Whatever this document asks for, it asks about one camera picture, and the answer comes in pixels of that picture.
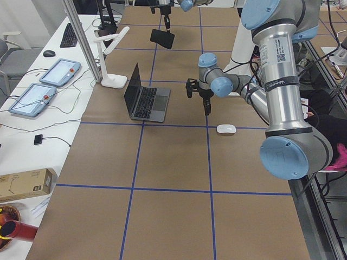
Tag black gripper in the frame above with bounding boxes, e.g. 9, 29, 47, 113
198, 88, 214, 116
159, 4, 171, 33

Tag black mouse pad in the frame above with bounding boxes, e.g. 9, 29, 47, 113
150, 29, 175, 49

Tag white computer mouse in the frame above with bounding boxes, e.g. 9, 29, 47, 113
216, 124, 236, 134

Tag grey laptop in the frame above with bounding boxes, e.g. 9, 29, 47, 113
124, 63, 171, 122

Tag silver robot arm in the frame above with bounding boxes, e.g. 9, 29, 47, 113
148, 0, 213, 33
198, 1, 333, 180

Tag white desk lamp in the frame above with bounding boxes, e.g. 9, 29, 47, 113
93, 25, 130, 88

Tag black desk mouse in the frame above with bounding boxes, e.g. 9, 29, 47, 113
43, 50, 56, 57

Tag black keyboard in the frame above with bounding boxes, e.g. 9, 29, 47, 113
60, 23, 78, 48

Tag upper blue teach pendant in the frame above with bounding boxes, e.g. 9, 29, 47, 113
39, 58, 81, 87

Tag blue teach pendant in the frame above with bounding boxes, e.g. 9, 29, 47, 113
9, 83, 57, 118
39, 58, 81, 87

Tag seated person in black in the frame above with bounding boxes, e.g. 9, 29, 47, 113
298, 35, 347, 174

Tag lower blue teach pendant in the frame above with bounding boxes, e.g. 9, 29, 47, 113
9, 83, 57, 118

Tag small black device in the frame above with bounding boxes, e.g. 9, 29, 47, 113
34, 134, 43, 145

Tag cardboard box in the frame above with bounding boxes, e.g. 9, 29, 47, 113
1, 168, 56, 203

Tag wicker basket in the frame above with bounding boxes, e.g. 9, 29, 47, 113
1, 205, 21, 251

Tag red bottle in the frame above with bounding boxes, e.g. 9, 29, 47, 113
1, 220, 38, 242

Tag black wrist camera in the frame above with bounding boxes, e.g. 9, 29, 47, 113
185, 78, 199, 99

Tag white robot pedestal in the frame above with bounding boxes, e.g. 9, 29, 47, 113
224, 21, 255, 76

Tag aluminium frame post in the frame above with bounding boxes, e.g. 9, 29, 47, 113
62, 0, 102, 82

